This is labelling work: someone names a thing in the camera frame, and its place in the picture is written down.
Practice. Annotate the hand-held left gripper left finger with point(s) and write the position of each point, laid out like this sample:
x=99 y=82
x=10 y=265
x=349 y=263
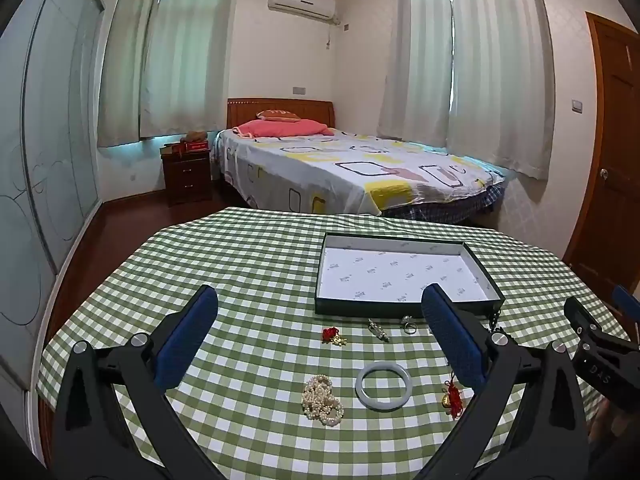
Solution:
x=187 y=340

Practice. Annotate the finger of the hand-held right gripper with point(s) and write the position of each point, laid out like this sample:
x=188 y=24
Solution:
x=627 y=297
x=579 y=319

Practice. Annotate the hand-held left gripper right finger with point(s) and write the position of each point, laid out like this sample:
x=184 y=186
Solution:
x=452 y=340

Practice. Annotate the red tassel charm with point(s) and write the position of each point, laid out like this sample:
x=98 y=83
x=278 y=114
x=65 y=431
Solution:
x=454 y=397

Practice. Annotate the rhinestone hair clip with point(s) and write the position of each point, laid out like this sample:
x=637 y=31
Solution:
x=378 y=330

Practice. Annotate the dark green jewelry box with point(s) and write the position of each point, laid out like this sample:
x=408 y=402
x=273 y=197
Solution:
x=400 y=272

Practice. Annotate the pale jade bangle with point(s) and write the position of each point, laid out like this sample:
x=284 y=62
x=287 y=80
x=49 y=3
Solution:
x=361 y=391

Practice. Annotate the red flower brooch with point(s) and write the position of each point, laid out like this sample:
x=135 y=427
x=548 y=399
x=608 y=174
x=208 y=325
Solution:
x=331 y=334

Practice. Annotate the green checked tablecloth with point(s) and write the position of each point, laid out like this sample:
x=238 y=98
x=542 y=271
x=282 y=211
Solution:
x=250 y=270

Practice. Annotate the dark wooden nightstand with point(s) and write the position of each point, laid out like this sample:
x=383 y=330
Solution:
x=186 y=177

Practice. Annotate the wooden door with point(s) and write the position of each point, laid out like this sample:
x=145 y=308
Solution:
x=615 y=135

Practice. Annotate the red box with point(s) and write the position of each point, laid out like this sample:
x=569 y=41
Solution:
x=197 y=146

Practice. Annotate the bed with patterned sheet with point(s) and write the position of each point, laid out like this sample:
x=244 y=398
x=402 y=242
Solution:
x=350 y=170

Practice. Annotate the brown plush toy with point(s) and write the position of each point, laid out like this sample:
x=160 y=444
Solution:
x=193 y=136

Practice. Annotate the glass sliding wardrobe door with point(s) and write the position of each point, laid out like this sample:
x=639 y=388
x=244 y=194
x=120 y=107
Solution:
x=45 y=160

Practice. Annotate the pink pillow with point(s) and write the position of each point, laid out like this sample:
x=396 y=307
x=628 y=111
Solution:
x=285 y=128

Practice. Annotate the wooden headboard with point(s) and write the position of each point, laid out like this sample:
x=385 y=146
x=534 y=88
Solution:
x=245 y=110

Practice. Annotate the orange cushion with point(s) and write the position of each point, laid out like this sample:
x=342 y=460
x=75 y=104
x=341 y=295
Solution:
x=277 y=115

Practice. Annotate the white curtain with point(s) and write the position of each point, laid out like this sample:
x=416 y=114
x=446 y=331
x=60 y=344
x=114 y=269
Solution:
x=415 y=60
x=190 y=50
x=500 y=70
x=122 y=60

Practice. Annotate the white air conditioner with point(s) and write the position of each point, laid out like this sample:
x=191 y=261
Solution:
x=302 y=2

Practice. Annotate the white light switch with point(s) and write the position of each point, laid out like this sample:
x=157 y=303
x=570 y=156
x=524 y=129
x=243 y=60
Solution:
x=577 y=106

